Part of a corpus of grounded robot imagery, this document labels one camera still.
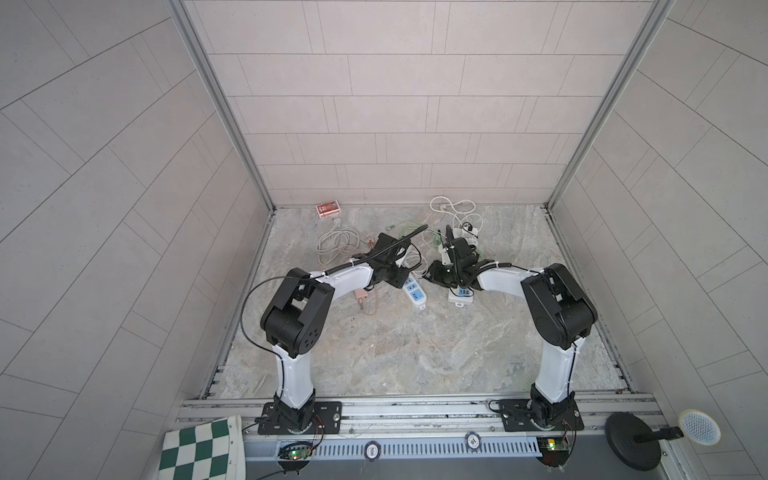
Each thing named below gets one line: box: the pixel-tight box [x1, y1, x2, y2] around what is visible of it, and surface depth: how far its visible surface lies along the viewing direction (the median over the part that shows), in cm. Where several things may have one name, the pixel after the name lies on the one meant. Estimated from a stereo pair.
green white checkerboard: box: [158, 415, 247, 480], surface depth 67 cm
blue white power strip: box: [402, 276, 428, 311], surface depth 93 cm
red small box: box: [315, 200, 341, 218], surface depth 117 cm
